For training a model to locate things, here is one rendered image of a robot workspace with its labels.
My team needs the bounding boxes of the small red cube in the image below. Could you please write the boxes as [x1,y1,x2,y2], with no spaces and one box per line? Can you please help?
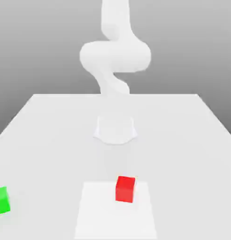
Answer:
[115,175,136,203]

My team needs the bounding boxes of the small green cube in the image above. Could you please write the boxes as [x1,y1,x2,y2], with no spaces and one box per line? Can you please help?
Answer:
[0,186,11,216]

